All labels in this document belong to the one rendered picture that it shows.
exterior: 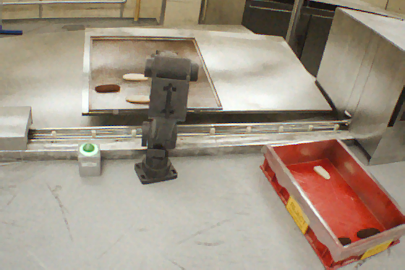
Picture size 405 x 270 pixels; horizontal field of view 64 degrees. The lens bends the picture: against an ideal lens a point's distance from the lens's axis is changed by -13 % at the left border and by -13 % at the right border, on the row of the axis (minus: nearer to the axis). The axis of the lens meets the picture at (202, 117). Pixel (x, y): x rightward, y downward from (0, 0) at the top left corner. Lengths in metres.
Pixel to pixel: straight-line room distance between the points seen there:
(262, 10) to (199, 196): 2.19
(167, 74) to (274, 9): 2.44
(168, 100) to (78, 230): 0.45
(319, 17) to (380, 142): 2.07
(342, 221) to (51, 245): 0.86
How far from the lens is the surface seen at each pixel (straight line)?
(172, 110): 0.75
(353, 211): 1.26
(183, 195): 1.12
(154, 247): 0.98
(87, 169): 1.14
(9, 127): 1.23
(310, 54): 3.48
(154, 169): 1.12
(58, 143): 1.22
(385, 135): 1.46
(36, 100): 1.55
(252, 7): 3.04
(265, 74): 1.69
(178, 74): 0.74
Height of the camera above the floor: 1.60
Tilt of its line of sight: 32 degrees down
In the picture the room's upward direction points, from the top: 10 degrees clockwise
